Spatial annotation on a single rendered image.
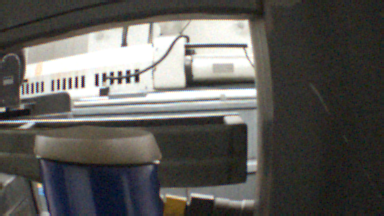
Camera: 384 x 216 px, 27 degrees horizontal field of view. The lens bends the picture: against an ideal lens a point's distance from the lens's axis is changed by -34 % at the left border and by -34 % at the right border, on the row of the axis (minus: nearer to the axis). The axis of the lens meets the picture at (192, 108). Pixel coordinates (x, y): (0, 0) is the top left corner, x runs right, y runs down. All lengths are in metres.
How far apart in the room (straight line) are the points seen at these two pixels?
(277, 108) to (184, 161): 0.05
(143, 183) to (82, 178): 0.02
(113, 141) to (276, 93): 0.21
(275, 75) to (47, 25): 0.11
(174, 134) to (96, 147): 0.23
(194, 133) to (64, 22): 0.09
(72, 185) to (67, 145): 0.01
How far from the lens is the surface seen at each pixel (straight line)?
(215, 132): 0.47
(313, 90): 0.45
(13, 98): 0.85
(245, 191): 4.99
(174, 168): 0.47
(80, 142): 0.24
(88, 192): 0.24
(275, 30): 0.44
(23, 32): 0.45
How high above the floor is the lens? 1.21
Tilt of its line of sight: 3 degrees down
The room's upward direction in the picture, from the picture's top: 3 degrees counter-clockwise
